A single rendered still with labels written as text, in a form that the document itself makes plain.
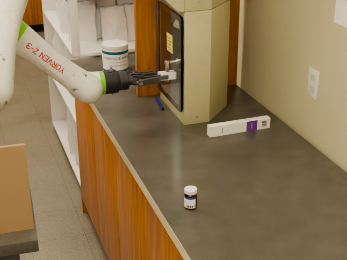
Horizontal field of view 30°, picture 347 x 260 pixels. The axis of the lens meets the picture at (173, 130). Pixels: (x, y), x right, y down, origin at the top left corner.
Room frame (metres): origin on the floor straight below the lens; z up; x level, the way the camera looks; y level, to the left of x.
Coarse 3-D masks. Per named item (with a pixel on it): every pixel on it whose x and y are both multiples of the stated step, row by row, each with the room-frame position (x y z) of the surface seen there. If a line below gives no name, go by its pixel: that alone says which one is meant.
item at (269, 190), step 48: (144, 96) 2.76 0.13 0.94; (240, 96) 2.75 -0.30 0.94; (144, 144) 2.25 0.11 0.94; (192, 144) 2.25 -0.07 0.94; (240, 144) 2.24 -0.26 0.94; (288, 144) 2.24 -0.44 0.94; (144, 192) 1.93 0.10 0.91; (240, 192) 1.87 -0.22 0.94; (288, 192) 1.87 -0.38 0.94; (336, 192) 1.87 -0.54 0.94; (192, 240) 1.59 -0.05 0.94; (240, 240) 1.59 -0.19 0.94; (288, 240) 1.59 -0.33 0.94; (336, 240) 1.59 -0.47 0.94
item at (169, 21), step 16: (160, 16) 2.68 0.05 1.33; (176, 16) 2.49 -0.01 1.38; (160, 32) 2.69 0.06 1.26; (176, 32) 2.49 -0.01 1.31; (160, 48) 2.69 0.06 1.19; (176, 48) 2.49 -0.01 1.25; (160, 64) 2.69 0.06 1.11; (176, 64) 2.49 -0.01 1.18; (176, 80) 2.49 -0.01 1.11; (176, 96) 2.49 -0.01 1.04
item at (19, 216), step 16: (16, 144) 1.65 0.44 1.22; (0, 160) 1.64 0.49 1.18; (16, 160) 1.65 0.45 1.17; (0, 176) 1.64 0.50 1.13; (16, 176) 1.65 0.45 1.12; (0, 192) 1.63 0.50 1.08; (16, 192) 1.65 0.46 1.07; (0, 208) 1.63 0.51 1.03; (16, 208) 1.65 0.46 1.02; (0, 224) 1.63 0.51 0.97; (16, 224) 1.64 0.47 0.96; (32, 224) 1.66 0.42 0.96
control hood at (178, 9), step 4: (164, 0) 2.45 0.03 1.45; (168, 0) 2.41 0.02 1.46; (172, 0) 2.42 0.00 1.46; (176, 0) 2.42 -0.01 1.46; (180, 0) 2.43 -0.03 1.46; (184, 0) 2.43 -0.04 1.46; (168, 4) 2.47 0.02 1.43; (172, 4) 2.42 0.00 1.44; (176, 4) 2.42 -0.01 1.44; (180, 4) 2.43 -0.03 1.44; (184, 4) 2.43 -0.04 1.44; (172, 8) 2.48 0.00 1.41; (176, 8) 2.42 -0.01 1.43; (180, 8) 2.43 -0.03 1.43; (184, 8) 2.43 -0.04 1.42
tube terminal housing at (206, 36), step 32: (160, 0) 2.72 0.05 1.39; (192, 0) 2.44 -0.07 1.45; (224, 0) 2.58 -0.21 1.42; (192, 32) 2.44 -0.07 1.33; (224, 32) 2.59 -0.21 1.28; (192, 64) 2.44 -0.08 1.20; (224, 64) 2.60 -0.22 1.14; (160, 96) 2.73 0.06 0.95; (192, 96) 2.44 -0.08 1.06; (224, 96) 2.62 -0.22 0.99
